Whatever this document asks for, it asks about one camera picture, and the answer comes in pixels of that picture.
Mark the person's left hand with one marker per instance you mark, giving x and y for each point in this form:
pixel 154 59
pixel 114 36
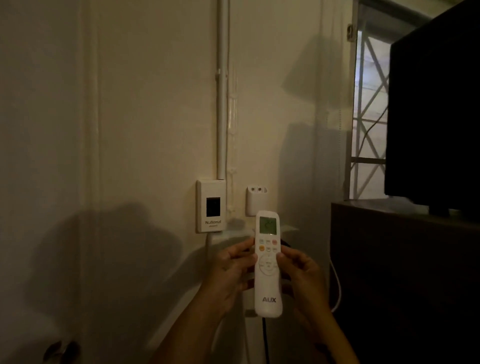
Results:
pixel 225 279

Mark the person's right hand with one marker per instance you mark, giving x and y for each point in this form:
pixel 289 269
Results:
pixel 309 285

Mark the person's right thumb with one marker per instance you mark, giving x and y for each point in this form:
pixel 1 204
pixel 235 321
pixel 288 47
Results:
pixel 288 253

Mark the person's left thumb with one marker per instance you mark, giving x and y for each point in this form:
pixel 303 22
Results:
pixel 240 248

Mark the white air conditioner remote control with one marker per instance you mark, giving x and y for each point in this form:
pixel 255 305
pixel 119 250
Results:
pixel 268 285

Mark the person's right forearm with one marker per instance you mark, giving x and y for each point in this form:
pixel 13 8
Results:
pixel 330 343

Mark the person's left forearm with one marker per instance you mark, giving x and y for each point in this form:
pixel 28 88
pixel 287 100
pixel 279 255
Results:
pixel 187 337

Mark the dark wooden cabinet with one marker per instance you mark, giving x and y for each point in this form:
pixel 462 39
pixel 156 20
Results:
pixel 405 281

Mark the window with metal grille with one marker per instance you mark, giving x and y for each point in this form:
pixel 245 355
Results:
pixel 369 93

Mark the black television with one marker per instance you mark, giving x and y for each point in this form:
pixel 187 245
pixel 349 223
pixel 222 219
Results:
pixel 435 112

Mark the metal window latch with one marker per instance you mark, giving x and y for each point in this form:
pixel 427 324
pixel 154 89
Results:
pixel 351 32

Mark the white wall remote holder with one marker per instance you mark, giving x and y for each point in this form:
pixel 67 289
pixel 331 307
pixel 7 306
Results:
pixel 253 204

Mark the white wall breaker box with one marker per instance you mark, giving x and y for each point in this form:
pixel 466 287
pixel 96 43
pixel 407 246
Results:
pixel 210 195

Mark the white wall conduit pipe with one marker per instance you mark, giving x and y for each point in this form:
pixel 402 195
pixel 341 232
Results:
pixel 222 93

